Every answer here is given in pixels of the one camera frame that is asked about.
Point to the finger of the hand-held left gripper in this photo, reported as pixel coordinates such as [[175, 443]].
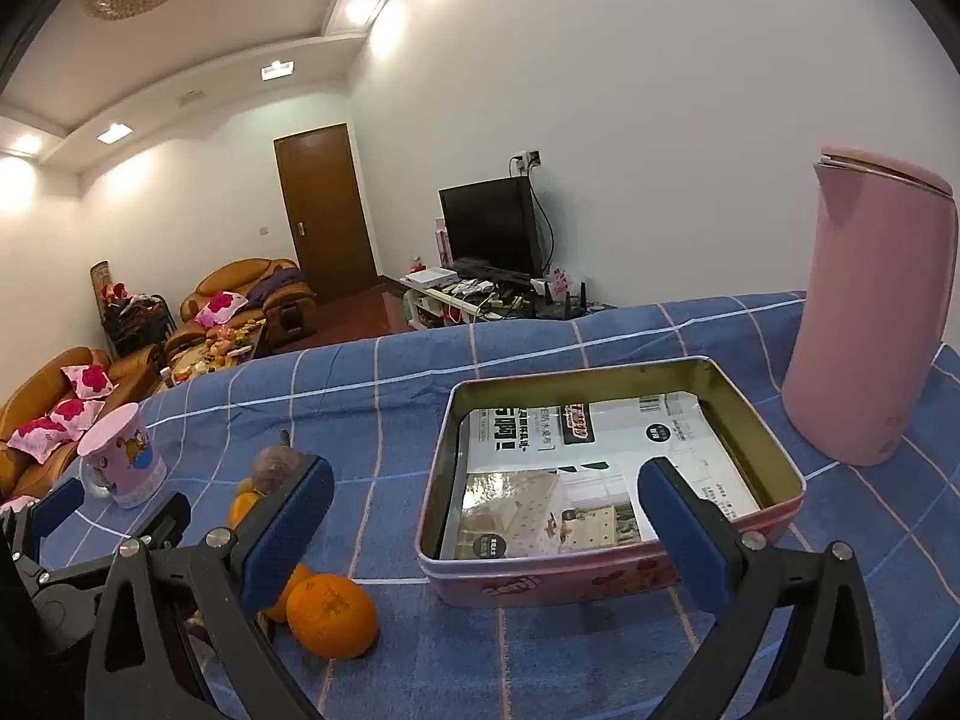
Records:
[[56, 504], [169, 521]]

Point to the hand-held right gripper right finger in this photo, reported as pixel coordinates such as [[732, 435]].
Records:
[[675, 532]]

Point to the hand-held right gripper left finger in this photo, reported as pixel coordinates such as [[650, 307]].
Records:
[[289, 536]]

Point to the large orange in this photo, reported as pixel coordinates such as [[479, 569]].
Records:
[[294, 583], [330, 615]]

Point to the purple passion fruit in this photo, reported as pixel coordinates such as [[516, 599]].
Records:
[[274, 465]]

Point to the pink tin box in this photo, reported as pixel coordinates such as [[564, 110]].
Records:
[[465, 577]]

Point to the pink floral cushion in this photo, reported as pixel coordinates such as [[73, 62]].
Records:
[[41, 435], [221, 307], [88, 379], [71, 412]]

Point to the pink cartoon mug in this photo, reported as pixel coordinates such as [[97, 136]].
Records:
[[124, 457]]

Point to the brown leather sofa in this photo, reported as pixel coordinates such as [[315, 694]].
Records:
[[22, 397]]

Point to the printed paper liner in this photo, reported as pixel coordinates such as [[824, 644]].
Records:
[[540, 450]]

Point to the blue checked tablecloth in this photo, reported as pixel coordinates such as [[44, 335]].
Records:
[[375, 390]]

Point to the cluttered coffee table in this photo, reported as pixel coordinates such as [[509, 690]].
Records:
[[217, 352]]

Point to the black storage rack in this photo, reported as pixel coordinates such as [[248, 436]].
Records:
[[139, 319]]

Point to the brown framed board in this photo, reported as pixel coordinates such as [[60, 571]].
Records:
[[100, 277]]

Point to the brown leather armchair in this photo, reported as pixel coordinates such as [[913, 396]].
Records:
[[262, 292]]

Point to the black router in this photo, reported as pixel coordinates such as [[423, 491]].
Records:
[[571, 300]]

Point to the white television stand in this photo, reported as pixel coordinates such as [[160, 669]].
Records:
[[442, 304]]

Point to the white set-top box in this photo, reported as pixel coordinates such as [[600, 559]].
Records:
[[431, 277]]

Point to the pink electric kettle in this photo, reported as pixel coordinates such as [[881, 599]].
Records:
[[862, 300]]

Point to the brown wooden door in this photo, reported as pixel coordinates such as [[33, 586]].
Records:
[[326, 210]]

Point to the black television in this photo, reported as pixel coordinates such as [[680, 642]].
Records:
[[487, 229]]

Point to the square ceiling light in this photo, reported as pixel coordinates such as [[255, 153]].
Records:
[[115, 132], [277, 70]]

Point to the wall power socket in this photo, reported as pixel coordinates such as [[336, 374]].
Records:
[[529, 160]]

